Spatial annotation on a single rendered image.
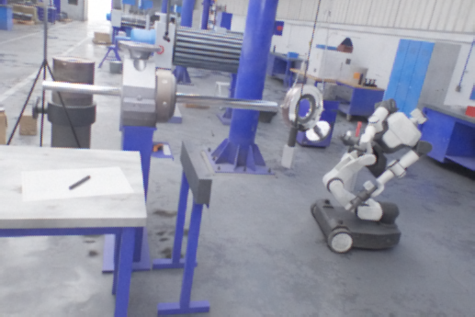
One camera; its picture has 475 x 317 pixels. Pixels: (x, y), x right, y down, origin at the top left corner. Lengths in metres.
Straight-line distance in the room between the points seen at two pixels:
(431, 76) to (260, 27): 3.83
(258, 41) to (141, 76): 2.09
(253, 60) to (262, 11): 0.51
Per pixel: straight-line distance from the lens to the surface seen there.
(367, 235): 3.51
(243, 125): 4.53
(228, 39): 6.39
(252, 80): 4.43
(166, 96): 2.60
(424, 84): 7.38
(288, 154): 2.25
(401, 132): 3.40
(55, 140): 4.23
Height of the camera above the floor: 1.65
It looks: 15 degrees down
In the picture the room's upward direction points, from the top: 9 degrees clockwise
